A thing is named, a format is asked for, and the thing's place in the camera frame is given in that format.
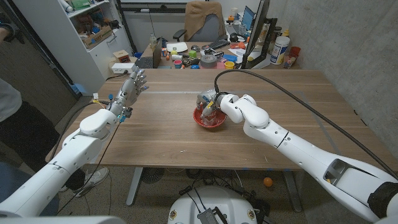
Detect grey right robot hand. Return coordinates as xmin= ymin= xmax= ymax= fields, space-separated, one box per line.
xmin=196 ymin=89 xmax=223 ymax=121

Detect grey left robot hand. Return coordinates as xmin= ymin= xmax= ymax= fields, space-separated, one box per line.
xmin=107 ymin=68 xmax=149 ymax=118

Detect red and white soup can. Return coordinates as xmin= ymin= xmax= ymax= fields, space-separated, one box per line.
xmin=201 ymin=108 xmax=218 ymax=126

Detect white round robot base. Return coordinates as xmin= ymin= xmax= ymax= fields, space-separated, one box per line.
xmin=167 ymin=185 xmax=258 ymax=224

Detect red bowl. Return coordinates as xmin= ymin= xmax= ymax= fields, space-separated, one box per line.
xmin=193 ymin=105 xmax=228 ymax=129

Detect white power box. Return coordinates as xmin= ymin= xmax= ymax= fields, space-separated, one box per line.
xmin=111 ymin=62 xmax=137 ymax=75

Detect small wooden box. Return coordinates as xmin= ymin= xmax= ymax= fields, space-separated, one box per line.
xmin=112 ymin=49 xmax=131 ymax=64

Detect grey tape roll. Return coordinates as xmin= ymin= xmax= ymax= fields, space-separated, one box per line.
xmin=200 ymin=54 xmax=218 ymax=70

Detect black laptop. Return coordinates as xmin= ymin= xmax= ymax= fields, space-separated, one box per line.
xmin=135 ymin=37 xmax=163 ymax=69

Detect wooden desk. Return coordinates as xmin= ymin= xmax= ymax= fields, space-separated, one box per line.
xmin=141 ymin=40 xmax=301 ymax=70

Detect white shelf cabinet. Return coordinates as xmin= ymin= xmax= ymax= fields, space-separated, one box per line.
xmin=12 ymin=0 xmax=133 ymax=96

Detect black keyboard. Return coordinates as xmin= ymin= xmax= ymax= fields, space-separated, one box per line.
xmin=201 ymin=39 xmax=230 ymax=50

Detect cardboard box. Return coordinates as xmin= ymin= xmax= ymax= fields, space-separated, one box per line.
xmin=81 ymin=25 xmax=113 ymax=50

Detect black headphones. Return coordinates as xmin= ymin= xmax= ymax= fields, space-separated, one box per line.
xmin=229 ymin=32 xmax=248 ymax=44

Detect grey office chair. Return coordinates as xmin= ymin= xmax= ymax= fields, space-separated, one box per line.
xmin=172 ymin=12 xmax=229 ymax=43

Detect white plastic jar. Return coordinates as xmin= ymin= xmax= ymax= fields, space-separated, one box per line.
xmin=269 ymin=35 xmax=290 ymax=65

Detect black floor fan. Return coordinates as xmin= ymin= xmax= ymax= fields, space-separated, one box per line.
xmin=141 ymin=167 xmax=165 ymax=184

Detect brown jacket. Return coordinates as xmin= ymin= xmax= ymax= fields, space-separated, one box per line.
xmin=183 ymin=1 xmax=227 ymax=42

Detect grey table leg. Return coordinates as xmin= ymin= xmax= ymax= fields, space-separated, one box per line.
xmin=281 ymin=170 xmax=303 ymax=213
xmin=126 ymin=167 xmax=144 ymax=207

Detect green box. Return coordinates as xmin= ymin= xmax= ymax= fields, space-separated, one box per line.
xmin=70 ymin=0 xmax=91 ymax=10

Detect person in grey shirt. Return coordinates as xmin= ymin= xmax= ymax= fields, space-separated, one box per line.
xmin=0 ymin=77 xmax=110 ymax=198

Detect grey mesh adapter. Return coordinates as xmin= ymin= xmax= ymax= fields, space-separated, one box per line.
xmin=197 ymin=208 xmax=220 ymax=224

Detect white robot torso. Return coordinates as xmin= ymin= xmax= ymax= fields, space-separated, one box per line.
xmin=0 ymin=215 xmax=127 ymax=224

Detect dark blue upholstered seat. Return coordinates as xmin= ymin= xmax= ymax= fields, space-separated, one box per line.
xmin=0 ymin=161 xmax=60 ymax=217

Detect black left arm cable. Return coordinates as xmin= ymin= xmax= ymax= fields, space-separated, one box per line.
xmin=49 ymin=101 xmax=109 ymax=161

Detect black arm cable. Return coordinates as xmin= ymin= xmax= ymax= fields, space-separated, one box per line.
xmin=213 ymin=68 xmax=398 ymax=180
xmin=49 ymin=101 xmax=109 ymax=161

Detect whiteboard with black frame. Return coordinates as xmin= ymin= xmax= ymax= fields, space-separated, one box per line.
xmin=115 ymin=0 xmax=190 ymax=54

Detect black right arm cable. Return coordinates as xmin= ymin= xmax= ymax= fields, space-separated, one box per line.
xmin=213 ymin=68 xmax=398 ymax=180

